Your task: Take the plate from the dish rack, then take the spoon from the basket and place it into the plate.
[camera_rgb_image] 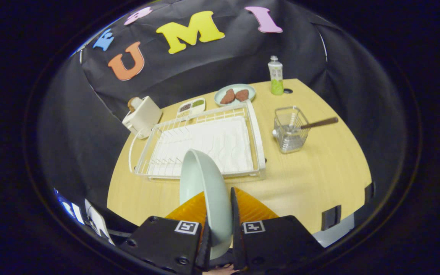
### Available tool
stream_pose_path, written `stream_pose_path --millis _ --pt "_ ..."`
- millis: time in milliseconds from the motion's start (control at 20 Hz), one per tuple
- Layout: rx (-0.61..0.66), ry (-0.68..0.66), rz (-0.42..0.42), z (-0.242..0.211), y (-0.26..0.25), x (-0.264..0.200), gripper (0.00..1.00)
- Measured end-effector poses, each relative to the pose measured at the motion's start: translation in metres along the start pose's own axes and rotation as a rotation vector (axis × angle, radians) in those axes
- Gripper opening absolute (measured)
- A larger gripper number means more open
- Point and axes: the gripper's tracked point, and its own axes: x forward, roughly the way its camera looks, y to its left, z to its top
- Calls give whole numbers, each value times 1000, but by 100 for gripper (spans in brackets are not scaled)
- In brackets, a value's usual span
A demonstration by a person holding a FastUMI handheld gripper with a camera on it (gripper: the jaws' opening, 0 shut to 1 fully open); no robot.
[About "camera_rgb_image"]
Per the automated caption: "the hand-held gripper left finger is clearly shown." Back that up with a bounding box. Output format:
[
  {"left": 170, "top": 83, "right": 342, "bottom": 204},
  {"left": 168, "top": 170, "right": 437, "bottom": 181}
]
[{"left": 119, "top": 191, "right": 212, "bottom": 275}]

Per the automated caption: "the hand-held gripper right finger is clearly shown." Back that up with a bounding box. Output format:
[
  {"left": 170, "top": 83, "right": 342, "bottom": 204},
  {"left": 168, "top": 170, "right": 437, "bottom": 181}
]
[{"left": 230, "top": 186, "right": 325, "bottom": 275}]

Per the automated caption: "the pale green plate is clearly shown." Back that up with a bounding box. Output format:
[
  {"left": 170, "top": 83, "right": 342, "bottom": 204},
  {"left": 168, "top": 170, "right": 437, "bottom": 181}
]
[{"left": 179, "top": 149, "right": 234, "bottom": 260}]

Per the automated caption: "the white wire dish rack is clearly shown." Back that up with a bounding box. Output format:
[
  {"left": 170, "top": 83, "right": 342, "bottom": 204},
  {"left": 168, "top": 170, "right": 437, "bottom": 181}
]
[{"left": 134, "top": 100, "right": 266, "bottom": 181}]

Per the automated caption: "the metal wire basket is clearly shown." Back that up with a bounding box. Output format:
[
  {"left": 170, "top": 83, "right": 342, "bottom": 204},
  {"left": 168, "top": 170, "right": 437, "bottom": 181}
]
[{"left": 273, "top": 106, "right": 311, "bottom": 154}]

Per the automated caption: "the wooden handled metal spoon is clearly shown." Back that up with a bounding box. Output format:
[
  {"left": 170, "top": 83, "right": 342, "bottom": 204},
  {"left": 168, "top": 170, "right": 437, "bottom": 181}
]
[{"left": 272, "top": 116, "right": 339, "bottom": 138}]

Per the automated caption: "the pale green serving dish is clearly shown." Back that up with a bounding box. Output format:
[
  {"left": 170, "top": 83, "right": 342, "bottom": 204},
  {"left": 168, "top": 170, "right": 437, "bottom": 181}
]
[{"left": 214, "top": 84, "right": 256, "bottom": 107}]

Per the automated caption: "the white drain mat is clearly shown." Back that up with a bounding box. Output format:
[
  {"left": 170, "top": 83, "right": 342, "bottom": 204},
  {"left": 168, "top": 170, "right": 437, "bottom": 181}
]
[{"left": 147, "top": 116, "right": 254, "bottom": 177}]

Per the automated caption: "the white divided condiment tray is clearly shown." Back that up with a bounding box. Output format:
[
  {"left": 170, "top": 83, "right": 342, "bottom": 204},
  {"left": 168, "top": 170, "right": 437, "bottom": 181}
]
[{"left": 176, "top": 97, "right": 206, "bottom": 119}]

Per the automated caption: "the white toaster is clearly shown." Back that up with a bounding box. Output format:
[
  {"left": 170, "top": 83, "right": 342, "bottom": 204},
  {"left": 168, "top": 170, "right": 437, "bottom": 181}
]
[{"left": 122, "top": 96, "right": 163, "bottom": 135}]

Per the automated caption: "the green drink bottle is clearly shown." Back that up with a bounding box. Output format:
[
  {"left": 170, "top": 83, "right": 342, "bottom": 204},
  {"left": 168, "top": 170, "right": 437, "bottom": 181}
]
[{"left": 268, "top": 55, "right": 284, "bottom": 95}]

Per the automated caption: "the black backdrop cloth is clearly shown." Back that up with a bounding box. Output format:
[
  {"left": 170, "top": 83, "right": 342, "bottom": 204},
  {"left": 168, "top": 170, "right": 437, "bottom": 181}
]
[{"left": 37, "top": 0, "right": 406, "bottom": 214}]

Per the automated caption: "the black table bracket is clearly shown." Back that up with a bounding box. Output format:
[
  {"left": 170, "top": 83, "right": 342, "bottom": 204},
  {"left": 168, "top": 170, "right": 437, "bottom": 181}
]
[
  {"left": 321, "top": 205, "right": 342, "bottom": 231},
  {"left": 364, "top": 181, "right": 375, "bottom": 204}
]

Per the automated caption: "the white toaster cable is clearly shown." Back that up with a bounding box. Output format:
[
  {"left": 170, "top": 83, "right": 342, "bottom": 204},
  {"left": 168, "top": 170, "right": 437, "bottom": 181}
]
[{"left": 128, "top": 128, "right": 154, "bottom": 174}]

